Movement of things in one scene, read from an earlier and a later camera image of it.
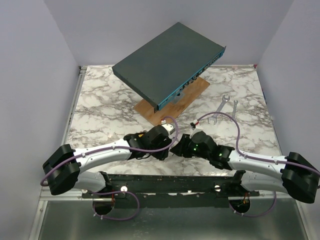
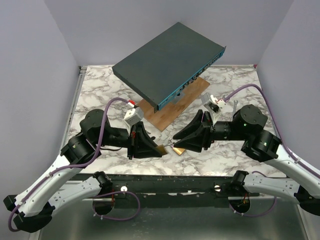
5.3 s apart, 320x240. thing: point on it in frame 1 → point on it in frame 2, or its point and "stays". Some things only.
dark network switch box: [161, 70] stays
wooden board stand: [171, 111] stays
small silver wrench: [234, 111] stays
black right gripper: [181, 149] → [196, 142]
